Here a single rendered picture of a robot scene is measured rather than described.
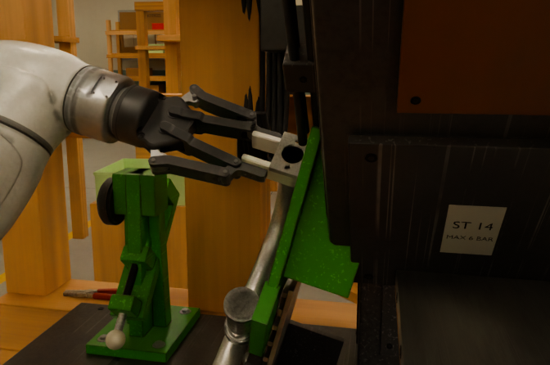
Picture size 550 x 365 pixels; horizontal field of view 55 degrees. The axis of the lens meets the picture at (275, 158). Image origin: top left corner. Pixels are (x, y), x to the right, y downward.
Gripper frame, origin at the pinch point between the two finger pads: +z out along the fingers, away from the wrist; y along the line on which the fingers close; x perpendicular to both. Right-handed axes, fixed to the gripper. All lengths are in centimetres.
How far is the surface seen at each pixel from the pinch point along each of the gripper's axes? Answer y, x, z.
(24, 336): -25, 38, -35
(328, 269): -12.9, -3.8, 10.0
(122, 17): 638, 707, -524
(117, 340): -22.6, 22.3, -14.8
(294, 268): -13.7, -3.1, 6.7
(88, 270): 45, 282, -135
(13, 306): -20, 47, -44
